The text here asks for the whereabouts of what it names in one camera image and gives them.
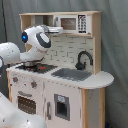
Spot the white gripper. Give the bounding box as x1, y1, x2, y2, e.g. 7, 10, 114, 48
48, 26, 63, 34

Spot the white toy microwave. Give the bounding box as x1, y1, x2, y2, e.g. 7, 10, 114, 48
54, 14, 91, 34

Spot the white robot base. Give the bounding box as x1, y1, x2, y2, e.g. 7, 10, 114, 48
0, 92, 46, 128

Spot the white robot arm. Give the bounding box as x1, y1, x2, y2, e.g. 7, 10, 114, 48
0, 25, 63, 76

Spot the wooden toy kitchen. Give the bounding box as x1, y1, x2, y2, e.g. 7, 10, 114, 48
7, 11, 114, 128

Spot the grey range hood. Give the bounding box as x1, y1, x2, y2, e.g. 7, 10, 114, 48
22, 15, 53, 36

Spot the silver toy pot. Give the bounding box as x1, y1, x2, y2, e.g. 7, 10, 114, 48
23, 61, 37, 67

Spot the black toy stovetop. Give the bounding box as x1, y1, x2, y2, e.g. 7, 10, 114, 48
18, 64, 55, 74

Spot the black toy faucet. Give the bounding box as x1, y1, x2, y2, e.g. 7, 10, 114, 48
75, 51, 93, 70

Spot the grey toy sink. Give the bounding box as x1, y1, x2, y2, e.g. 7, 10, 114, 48
52, 68, 92, 81

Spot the right red stove knob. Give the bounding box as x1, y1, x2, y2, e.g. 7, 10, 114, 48
31, 81, 37, 88

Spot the red stove knob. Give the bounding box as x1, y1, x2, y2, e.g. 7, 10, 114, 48
31, 81, 37, 88
13, 77, 18, 83

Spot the left red stove knob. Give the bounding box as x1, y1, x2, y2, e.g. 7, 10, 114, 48
13, 77, 18, 83

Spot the toy oven door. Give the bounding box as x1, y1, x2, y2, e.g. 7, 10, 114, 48
10, 85, 45, 128

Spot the white cabinet door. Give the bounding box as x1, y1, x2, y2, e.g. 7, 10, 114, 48
45, 82, 81, 128

